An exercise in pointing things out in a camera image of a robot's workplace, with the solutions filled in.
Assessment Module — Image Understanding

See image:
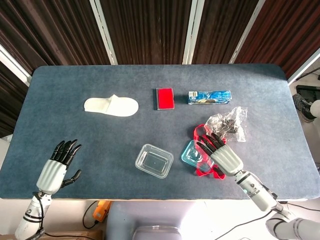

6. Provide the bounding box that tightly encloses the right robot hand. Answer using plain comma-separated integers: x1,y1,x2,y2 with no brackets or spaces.
196,132,245,177

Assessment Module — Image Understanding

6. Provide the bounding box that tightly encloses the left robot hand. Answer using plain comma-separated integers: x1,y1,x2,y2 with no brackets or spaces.
36,139,83,195

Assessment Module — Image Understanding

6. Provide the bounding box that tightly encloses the teal container lid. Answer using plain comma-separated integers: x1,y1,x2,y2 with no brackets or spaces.
180,139,216,173

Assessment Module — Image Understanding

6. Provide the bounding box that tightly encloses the clear plastic container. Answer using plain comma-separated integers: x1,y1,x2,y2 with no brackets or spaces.
134,143,175,180

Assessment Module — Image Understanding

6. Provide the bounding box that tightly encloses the clear crumpled plastic bag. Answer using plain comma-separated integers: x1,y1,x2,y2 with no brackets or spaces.
203,106,249,143

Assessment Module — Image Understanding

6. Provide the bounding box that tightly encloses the orange device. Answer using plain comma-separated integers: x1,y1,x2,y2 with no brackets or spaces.
92,200,112,222

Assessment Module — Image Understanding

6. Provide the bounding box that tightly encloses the blue snack package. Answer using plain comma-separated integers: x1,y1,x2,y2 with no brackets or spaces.
187,90,232,105

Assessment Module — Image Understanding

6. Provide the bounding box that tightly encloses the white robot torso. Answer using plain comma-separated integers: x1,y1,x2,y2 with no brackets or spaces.
106,199,251,240

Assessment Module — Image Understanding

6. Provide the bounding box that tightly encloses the red ink pad case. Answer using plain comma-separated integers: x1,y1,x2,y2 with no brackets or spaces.
152,87,176,111

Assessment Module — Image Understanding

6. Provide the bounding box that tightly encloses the grey sneaker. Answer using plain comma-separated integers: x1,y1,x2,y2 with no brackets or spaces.
291,93,313,123

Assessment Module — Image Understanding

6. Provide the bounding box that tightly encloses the white disposable slipper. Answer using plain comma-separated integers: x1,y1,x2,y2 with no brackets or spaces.
83,94,140,118

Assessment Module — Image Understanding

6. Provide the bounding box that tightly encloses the white round object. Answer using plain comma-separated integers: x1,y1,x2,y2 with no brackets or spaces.
309,99,320,120

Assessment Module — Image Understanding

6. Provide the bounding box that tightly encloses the blue felt table cover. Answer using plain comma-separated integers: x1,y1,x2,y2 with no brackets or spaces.
0,64,320,201

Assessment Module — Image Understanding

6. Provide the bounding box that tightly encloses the red ribbon strap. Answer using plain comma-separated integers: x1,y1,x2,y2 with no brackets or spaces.
193,123,227,181

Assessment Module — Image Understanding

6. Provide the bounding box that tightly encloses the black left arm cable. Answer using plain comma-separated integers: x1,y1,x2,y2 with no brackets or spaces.
33,192,46,236

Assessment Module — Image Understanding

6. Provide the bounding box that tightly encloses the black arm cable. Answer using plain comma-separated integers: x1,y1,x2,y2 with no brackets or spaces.
221,211,275,240
33,192,46,236

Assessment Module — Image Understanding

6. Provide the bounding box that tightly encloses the black floor cable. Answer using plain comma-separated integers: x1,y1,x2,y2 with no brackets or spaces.
82,199,112,230

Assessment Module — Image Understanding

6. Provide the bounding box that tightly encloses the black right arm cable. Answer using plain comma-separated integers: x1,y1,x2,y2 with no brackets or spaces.
221,211,275,240

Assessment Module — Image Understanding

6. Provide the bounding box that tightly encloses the white partition post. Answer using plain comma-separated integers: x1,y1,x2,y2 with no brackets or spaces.
287,47,320,86
228,0,266,65
182,0,206,65
89,0,118,65
0,43,33,87

